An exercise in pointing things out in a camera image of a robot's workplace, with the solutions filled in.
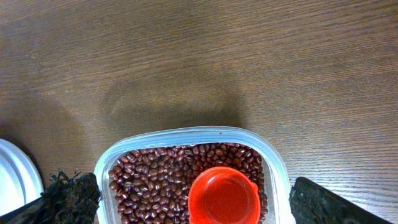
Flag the clear plastic food container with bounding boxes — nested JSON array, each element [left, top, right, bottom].
[[94, 126, 295, 224]]

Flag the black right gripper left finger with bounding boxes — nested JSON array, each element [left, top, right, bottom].
[[1, 170, 101, 224]]

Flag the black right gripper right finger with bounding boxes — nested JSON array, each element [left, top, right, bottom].
[[289, 177, 391, 224]]

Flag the orange plastic measuring scoop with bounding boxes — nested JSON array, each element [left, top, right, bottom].
[[188, 167, 261, 224]]

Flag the white digital kitchen scale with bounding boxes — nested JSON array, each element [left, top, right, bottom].
[[1, 139, 44, 215]]

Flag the red adzuki beans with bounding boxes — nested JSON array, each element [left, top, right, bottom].
[[108, 142, 268, 223]]

